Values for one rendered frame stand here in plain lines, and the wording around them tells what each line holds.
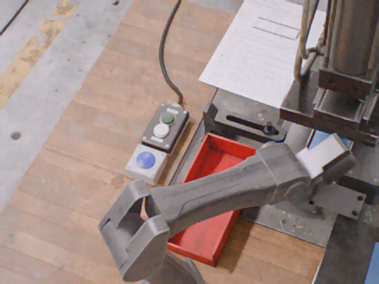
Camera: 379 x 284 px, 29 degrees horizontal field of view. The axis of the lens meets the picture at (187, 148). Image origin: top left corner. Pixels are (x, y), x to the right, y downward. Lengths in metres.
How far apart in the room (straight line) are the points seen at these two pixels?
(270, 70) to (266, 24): 0.14
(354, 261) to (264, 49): 0.56
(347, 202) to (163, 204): 0.34
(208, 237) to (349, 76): 0.46
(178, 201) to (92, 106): 0.70
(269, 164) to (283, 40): 0.71
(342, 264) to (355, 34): 0.49
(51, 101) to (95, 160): 1.27
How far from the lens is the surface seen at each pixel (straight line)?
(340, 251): 1.46
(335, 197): 1.22
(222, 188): 1.05
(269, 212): 1.51
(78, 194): 1.57
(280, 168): 1.09
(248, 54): 1.73
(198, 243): 1.48
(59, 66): 2.95
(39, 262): 1.52
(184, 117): 1.60
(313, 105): 1.35
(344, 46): 1.19
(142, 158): 1.54
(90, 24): 3.06
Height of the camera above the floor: 2.25
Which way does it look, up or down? 58 degrees down
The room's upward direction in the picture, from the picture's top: 8 degrees counter-clockwise
